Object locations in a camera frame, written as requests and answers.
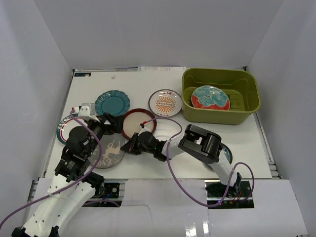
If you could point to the teal scalloped plate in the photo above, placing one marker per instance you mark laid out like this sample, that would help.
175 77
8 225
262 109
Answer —
114 102

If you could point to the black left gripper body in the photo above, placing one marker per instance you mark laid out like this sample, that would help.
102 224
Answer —
108 122

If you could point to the small blue white dish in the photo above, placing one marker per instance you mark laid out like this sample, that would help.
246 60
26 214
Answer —
227 152

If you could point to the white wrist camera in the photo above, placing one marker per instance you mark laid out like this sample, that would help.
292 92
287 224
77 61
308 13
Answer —
144 128
86 111

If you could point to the olive green plastic bin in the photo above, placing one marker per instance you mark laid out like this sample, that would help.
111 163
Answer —
240 86

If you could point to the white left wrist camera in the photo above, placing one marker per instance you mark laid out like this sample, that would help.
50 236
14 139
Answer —
86 111

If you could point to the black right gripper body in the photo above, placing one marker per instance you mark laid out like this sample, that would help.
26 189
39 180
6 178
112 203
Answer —
140 148

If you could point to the red teal floral plate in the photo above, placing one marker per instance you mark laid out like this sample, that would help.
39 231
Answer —
210 97

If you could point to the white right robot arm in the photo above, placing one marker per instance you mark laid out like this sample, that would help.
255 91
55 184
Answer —
199 143

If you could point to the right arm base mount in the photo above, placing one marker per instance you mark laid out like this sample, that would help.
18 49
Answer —
215 191

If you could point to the white plate teal red rings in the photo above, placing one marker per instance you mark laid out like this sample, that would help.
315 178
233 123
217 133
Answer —
64 128

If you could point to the white plate orange sunburst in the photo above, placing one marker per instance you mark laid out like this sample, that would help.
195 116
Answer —
165 103

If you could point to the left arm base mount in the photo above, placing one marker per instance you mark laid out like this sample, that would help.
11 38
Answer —
106 195

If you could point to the grey plate deer design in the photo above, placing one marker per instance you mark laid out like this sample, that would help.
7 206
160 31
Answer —
111 151

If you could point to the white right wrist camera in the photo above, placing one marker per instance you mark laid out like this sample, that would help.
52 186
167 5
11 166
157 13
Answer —
144 128

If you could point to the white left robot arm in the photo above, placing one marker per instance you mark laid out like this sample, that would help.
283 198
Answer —
74 181

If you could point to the beige plate dark red rim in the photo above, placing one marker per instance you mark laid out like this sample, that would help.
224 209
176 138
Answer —
132 121

